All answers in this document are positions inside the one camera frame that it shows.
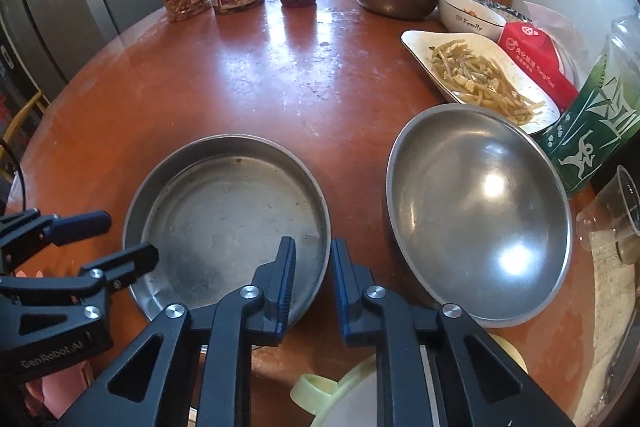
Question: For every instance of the green label plastic bottle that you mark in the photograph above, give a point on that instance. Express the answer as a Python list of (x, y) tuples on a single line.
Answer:
[(595, 122)]

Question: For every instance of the patterned ceramic plate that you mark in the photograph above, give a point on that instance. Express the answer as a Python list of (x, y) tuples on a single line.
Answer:
[(505, 11)]

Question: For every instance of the clear plastic cup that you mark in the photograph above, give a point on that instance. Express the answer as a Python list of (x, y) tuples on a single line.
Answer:
[(610, 217)]

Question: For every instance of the white printed ceramic bowl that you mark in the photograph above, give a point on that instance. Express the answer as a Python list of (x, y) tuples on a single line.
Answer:
[(470, 19)]

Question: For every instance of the small steel bowl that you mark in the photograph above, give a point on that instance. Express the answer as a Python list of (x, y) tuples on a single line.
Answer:
[(475, 207)]

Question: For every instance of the curved wooden chair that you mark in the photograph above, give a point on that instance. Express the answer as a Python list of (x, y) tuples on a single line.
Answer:
[(25, 112)]

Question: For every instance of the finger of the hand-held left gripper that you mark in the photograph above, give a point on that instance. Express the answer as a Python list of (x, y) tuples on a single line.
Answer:
[(127, 261), (80, 225)]

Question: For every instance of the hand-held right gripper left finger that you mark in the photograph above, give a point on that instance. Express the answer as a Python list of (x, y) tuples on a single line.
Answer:
[(285, 287)]

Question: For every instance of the round steel pan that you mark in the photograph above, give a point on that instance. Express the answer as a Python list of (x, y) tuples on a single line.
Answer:
[(225, 207)]

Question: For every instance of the person's left hand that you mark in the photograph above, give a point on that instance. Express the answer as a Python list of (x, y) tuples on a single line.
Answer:
[(55, 389)]

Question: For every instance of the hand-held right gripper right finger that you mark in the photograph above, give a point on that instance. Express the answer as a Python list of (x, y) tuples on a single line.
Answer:
[(342, 292)]

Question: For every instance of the white plate of pickled vegetables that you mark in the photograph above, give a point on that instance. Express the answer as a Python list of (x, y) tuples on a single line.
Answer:
[(470, 72)]

